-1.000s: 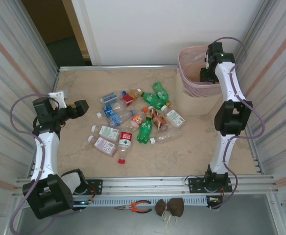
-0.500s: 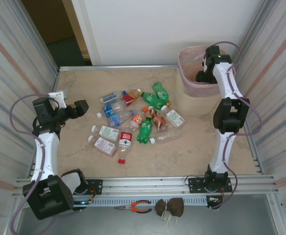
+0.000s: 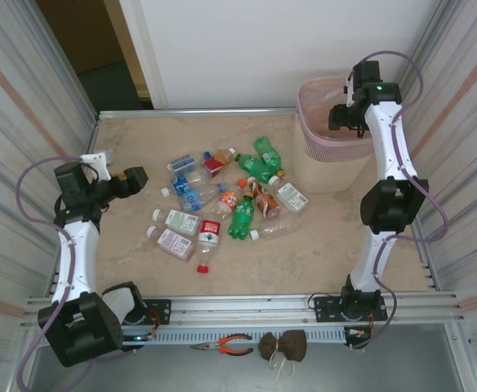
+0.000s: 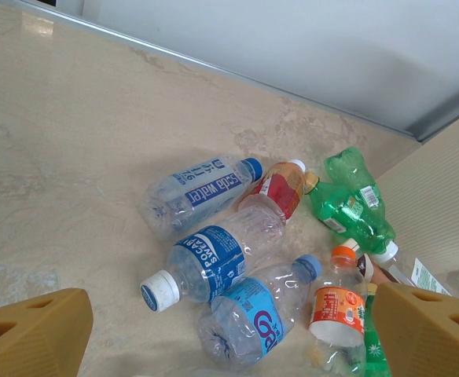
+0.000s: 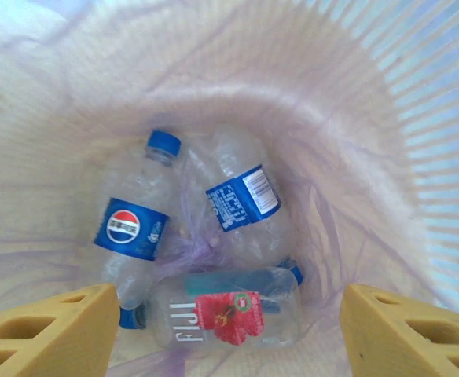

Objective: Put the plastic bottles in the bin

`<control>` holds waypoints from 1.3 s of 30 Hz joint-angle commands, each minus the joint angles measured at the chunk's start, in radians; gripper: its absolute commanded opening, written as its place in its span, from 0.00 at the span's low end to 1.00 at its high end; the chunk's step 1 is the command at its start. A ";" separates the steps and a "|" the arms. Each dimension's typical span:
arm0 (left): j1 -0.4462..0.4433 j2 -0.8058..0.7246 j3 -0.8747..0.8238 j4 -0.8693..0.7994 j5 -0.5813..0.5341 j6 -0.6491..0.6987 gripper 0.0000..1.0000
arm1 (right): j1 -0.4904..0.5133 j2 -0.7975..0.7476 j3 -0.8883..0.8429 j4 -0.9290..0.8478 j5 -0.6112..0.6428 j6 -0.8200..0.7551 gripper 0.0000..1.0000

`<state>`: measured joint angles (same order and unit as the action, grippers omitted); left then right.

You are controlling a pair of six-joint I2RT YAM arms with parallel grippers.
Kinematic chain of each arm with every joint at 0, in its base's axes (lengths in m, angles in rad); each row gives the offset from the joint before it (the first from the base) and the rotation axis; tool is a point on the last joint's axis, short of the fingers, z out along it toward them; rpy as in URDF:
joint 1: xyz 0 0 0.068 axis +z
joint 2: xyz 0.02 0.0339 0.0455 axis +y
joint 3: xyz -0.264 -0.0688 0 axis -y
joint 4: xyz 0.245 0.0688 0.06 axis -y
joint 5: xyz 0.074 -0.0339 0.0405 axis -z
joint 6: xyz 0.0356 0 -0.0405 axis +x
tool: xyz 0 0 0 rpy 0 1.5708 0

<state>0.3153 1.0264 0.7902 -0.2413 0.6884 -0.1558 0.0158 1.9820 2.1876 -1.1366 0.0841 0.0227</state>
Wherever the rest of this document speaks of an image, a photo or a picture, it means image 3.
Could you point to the blue label bottle white cap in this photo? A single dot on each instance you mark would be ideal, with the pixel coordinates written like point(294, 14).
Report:
point(180, 184)

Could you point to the blue white label water bottle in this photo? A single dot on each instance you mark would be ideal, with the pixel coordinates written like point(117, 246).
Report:
point(182, 163)

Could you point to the clear square bottle green label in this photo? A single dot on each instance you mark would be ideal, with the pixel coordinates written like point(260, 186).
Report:
point(291, 198)
point(181, 221)

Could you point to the square bottle pink liquid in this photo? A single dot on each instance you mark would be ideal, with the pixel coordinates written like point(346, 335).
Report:
point(175, 244)

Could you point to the red label amber tea bottle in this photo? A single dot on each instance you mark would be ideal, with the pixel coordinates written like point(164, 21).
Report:
point(213, 165)

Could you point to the green Sprite bottle yellow cap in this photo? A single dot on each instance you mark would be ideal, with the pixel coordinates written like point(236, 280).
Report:
point(251, 165)
point(268, 154)

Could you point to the large green soda bottle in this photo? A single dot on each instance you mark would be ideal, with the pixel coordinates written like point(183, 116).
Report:
point(242, 216)

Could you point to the brown swirl label bottle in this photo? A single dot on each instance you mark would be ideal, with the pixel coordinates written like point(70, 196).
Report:
point(265, 202)

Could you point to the clear unlabelled bottle white cap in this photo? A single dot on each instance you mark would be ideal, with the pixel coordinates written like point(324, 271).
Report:
point(279, 228)

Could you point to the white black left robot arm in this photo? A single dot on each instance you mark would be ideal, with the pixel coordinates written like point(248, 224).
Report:
point(77, 261)

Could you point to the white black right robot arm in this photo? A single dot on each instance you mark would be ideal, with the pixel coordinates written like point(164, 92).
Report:
point(389, 143)

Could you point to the pink waste basket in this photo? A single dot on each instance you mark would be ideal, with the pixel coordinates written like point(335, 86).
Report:
point(324, 175)

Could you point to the brown wooden door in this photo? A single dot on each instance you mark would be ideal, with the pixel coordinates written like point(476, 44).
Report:
point(79, 32)

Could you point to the grey metal shelf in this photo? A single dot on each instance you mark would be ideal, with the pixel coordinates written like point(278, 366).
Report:
point(161, 371)

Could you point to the brown cloth pouch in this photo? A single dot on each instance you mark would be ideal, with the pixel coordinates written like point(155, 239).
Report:
point(291, 345)

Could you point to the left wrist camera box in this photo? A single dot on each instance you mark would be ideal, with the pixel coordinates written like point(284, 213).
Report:
point(97, 161)

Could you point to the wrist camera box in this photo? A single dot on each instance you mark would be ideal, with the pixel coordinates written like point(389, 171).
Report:
point(349, 87)
point(97, 161)

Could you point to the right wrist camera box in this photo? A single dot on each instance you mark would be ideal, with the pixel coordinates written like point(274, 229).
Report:
point(349, 87)

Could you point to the aluminium back rail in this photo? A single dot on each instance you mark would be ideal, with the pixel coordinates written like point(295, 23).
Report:
point(201, 112)

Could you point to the white door frame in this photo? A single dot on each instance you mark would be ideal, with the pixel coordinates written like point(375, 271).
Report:
point(140, 41)

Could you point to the aluminium front rail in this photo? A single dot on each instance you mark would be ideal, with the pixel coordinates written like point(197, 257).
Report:
point(242, 308)

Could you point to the aluminium right side rail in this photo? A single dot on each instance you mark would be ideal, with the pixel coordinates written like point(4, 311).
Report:
point(429, 273)

